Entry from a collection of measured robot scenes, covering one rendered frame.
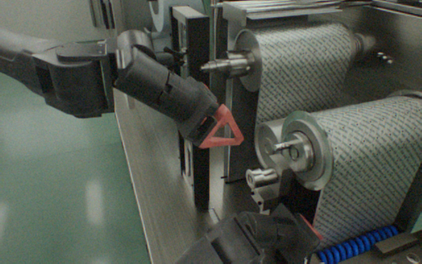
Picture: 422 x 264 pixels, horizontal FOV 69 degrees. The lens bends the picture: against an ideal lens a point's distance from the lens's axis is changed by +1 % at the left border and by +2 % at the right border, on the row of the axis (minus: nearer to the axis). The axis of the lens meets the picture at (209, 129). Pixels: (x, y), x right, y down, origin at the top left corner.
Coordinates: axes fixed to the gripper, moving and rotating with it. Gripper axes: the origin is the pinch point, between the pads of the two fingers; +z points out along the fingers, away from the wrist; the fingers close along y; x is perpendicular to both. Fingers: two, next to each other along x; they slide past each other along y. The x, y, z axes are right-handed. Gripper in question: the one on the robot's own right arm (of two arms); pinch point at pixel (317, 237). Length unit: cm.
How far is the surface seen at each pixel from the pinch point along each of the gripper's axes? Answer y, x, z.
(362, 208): 0.3, 9.1, 5.8
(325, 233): 0.3, 1.4, 1.0
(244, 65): -28.0, 21.5, -16.8
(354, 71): -29.6, 32.8, 16.6
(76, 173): -182, -126, -4
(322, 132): -2.6, 19.6, -14.1
